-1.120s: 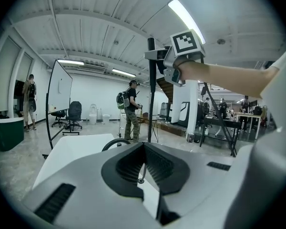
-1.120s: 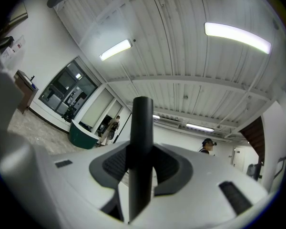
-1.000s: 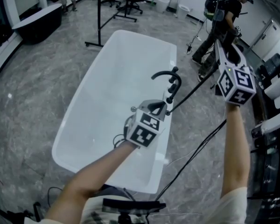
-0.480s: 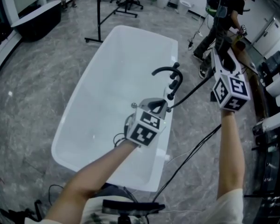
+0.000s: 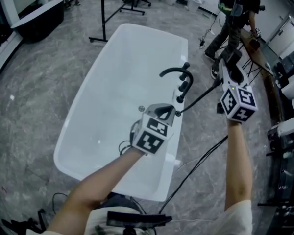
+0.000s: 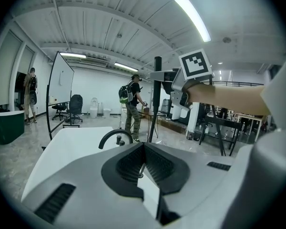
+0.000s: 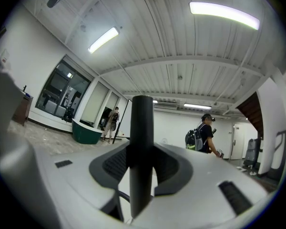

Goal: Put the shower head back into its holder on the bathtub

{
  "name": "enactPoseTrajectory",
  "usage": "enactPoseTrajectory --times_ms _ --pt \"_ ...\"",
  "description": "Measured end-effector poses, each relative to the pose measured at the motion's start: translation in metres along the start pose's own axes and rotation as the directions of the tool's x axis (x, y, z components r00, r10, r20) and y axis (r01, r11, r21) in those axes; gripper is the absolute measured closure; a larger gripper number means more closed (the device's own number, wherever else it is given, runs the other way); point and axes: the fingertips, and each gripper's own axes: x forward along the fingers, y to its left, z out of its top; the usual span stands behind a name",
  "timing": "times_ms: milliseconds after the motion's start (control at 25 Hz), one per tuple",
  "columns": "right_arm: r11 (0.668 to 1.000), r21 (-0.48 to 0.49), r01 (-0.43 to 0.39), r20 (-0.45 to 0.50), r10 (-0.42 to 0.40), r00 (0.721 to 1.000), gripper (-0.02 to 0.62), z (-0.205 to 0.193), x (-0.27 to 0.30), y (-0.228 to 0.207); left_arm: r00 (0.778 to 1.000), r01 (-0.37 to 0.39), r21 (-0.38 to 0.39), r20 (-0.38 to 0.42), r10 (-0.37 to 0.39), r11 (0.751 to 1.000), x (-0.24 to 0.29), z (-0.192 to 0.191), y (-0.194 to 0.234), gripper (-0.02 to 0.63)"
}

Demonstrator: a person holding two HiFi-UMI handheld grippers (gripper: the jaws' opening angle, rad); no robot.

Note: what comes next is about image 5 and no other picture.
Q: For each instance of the person's left forearm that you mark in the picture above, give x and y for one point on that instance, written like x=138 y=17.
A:
x=100 y=182

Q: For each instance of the black equipment rack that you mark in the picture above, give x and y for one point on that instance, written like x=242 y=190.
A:
x=281 y=170

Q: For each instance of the dark round four-hole disc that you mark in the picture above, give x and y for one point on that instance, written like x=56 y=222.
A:
x=141 y=108

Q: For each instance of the person's dark trousers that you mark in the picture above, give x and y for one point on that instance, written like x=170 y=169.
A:
x=117 y=202

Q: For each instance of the black tripod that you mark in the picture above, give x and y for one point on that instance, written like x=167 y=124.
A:
x=14 y=225

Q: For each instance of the white power strip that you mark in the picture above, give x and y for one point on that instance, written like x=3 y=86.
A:
x=210 y=32

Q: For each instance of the white floor scrap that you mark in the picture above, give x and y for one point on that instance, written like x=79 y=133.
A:
x=12 y=97

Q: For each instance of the person's right forearm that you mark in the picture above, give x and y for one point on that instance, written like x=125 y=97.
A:
x=238 y=168

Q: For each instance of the black rolling frame stand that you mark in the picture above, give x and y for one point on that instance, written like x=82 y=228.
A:
x=103 y=13

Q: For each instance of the white curved fixture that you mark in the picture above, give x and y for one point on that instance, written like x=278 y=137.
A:
x=291 y=126

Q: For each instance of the black chest mount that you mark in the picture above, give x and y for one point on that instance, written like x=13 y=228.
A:
x=137 y=219

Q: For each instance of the black power adapter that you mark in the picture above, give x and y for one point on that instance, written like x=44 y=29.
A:
x=202 y=42

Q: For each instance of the person's cream shirt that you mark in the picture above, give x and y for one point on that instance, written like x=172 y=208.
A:
x=237 y=219

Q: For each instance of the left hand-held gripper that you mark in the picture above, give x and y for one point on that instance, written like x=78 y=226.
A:
x=152 y=136

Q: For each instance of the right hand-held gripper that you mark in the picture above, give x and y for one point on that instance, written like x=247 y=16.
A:
x=240 y=104

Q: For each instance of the white bathtub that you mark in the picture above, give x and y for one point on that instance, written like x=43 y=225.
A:
x=127 y=65

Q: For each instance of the black suction cup mount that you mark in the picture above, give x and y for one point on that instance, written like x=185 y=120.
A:
x=178 y=113

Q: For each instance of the black faucet knob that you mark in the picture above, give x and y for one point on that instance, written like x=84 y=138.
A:
x=186 y=65
x=183 y=86
x=182 y=77

